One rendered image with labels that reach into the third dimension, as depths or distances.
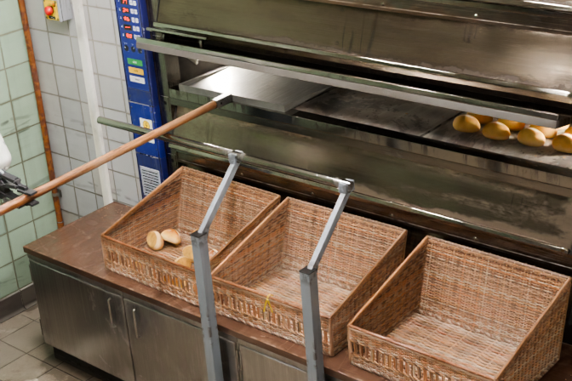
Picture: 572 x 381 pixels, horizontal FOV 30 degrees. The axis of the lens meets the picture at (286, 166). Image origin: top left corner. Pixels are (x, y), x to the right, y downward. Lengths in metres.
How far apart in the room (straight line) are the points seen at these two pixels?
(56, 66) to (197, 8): 1.01
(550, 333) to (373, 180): 0.85
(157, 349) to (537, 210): 1.58
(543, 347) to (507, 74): 0.86
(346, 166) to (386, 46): 0.53
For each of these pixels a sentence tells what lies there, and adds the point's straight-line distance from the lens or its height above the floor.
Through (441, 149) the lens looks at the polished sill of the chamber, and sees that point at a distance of 3.62.
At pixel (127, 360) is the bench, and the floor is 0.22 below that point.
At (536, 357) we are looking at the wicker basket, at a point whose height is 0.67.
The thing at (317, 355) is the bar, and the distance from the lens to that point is 3.50.
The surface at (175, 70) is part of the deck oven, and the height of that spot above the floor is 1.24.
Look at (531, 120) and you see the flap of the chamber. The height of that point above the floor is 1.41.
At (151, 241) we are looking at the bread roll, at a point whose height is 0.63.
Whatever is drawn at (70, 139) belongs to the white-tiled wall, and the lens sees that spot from 5.06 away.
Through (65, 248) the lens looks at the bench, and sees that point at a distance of 4.55.
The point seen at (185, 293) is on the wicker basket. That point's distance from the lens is 3.99.
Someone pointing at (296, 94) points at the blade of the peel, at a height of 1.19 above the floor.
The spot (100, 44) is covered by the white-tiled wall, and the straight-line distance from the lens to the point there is 4.66.
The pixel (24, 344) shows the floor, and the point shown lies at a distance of 5.08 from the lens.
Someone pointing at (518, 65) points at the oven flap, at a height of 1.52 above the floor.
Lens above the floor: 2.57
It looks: 23 degrees down
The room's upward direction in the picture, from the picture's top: 5 degrees counter-clockwise
